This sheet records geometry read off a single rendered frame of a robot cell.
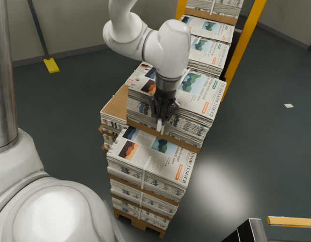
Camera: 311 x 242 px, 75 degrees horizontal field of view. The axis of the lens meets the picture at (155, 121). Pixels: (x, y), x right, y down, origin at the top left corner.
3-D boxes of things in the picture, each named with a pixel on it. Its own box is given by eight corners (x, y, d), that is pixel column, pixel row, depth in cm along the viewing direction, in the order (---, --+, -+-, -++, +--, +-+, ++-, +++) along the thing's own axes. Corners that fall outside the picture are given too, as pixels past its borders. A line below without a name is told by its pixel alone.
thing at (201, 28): (172, 30, 129) (172, 28, 128) (183, 15, 148) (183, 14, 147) (230, 44, 123) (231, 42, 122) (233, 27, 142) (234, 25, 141)
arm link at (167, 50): (189, 68, 71) (155, 56, 74) (200, 21, 60) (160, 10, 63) (177, 83, 64) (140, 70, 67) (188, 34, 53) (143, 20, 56)
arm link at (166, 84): (161, 61, 72) (159, 75, 77) (151, 73, 66) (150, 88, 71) (185, 68, 71) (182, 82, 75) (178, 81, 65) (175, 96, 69)
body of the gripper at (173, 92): (181, 82, 74) (176, 102, 81) (159, 76, 76) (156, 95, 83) (175, 94, 69) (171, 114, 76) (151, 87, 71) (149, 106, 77)
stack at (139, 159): (113, 218, 149) (102, 153, 89) (164, 115, 227) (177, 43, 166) (162, 240, 142) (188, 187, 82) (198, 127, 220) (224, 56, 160)
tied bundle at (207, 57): (150, 83, 127) (154, 49, 110) (166, 61, 146) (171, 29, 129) (210, 102, 120) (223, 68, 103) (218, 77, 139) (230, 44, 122)
